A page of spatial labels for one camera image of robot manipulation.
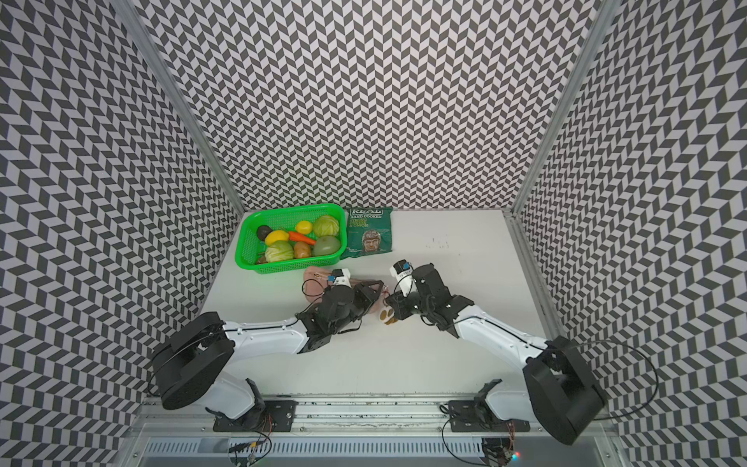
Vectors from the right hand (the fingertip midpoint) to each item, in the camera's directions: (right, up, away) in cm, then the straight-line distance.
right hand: (389, 305), depth 82 cm
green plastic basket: (-40, +26, +29) cm, 56 cm away
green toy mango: (-22, +17, +17) cm, 32 cm away
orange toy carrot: (-35, +20, +27) cm, 49 cm away
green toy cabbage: (-23, +23, +23) cm, 40 cm away
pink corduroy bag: (-22, +6, +4) cm, 23 cm away
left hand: (-1, +5, 0) cm, 5 cm away
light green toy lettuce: (-37, +15, +14) cm, 42 cm away
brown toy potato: (-31, +15, +19) cm, 39 cm away
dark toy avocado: (-46, +21, +23) cm, 56 cm away
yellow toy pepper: (-42, +20, +22) cm, 51 cm away
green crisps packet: (-8, +22, +28) cm, 37 cm away
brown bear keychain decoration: (0, -4, +2) cm, 4 cm away
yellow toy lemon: (-33, +23, +28) cm, 49 cm away
